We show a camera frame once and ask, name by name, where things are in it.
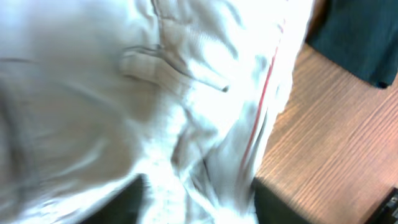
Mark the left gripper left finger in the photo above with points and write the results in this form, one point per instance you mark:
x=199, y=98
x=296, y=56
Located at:
x=123, y=209

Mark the grey folded trousers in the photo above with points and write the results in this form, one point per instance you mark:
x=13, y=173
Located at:
x=361, y=37

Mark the beige shorts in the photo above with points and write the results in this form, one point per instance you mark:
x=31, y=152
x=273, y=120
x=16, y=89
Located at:
x=185, y=93

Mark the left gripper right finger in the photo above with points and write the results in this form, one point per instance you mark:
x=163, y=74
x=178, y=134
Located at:
x=270, y=209

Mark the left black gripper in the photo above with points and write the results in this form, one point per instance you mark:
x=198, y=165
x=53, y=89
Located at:
x=386, y=213

